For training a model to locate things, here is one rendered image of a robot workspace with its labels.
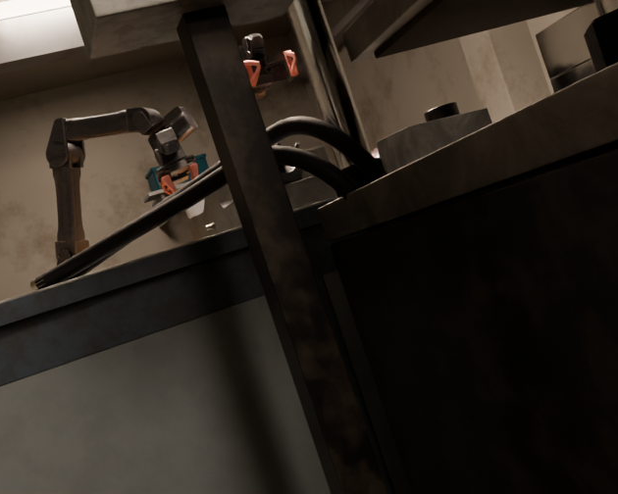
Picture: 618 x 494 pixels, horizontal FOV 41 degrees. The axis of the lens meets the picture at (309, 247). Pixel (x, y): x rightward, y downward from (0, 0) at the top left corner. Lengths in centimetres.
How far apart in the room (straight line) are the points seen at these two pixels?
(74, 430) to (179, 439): 17
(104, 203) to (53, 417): 625
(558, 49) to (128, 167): 642
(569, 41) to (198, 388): 86
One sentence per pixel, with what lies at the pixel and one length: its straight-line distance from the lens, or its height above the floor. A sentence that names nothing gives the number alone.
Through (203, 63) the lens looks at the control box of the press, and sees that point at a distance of 111.
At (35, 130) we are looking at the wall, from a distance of 771.
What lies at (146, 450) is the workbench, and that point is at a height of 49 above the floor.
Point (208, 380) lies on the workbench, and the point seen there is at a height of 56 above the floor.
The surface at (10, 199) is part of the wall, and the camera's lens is 759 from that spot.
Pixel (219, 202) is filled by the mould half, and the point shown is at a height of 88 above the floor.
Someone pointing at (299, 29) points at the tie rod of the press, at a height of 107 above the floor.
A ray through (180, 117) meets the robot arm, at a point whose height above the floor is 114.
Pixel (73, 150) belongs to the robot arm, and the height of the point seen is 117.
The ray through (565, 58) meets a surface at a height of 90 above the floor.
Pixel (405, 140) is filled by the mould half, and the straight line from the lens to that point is 181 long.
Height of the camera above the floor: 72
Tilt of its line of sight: level
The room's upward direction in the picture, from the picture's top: 18 degrees counter-clockwise
